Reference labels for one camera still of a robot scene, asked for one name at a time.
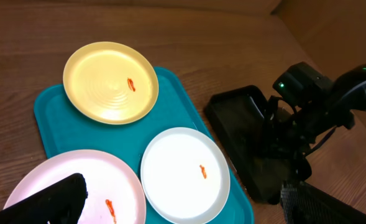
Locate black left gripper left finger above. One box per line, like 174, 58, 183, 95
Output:
0, 173, 88, 224

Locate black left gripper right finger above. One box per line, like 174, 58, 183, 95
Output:
280, 180, 366, 224

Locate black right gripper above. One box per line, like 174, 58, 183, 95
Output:
263, 62, 355, 160

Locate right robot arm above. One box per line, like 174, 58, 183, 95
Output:
258, 62, 366, 159

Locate black water tray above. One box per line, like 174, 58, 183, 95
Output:
204, 85, 312, 205

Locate teal plastic tray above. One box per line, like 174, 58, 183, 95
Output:
33, 66, 255, 224

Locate pink white plate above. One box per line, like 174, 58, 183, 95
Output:
4, 149, 146, 224

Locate green rimmed plate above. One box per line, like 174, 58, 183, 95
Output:
63, 42, 159, 125

